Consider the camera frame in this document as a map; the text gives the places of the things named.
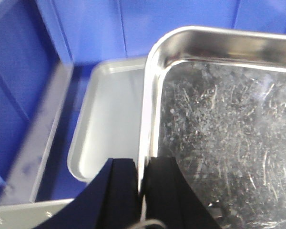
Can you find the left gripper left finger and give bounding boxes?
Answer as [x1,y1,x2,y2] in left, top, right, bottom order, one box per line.
[40,158,141,229]

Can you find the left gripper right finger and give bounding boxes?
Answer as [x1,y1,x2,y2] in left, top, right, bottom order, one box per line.
[144,157,220,229]

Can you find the silver metal tray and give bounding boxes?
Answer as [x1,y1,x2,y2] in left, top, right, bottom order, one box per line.
[138,26,286,229]

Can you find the upper middle blue bin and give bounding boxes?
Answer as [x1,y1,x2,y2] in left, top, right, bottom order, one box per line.
[0,0,286,205]

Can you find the stainless steel shelf rail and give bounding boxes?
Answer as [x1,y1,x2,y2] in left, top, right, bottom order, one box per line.
[0,198,73,229]

